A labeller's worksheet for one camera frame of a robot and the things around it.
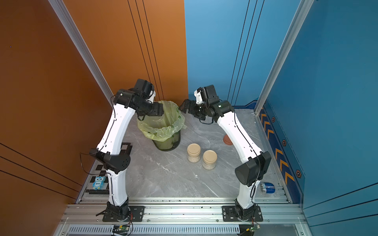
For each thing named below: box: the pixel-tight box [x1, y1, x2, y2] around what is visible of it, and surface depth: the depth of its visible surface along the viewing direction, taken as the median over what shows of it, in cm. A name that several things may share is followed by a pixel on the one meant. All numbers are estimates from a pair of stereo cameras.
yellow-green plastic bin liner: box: [136, 100, 188, 143], surface depth 81 cm
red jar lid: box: [222, 134, 233, 146], surface depth 101 cm
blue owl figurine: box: [92, 176, 106, 191], surface depth 81 cm
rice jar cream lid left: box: [187, 143, 201, 157], surface depth 87 cm
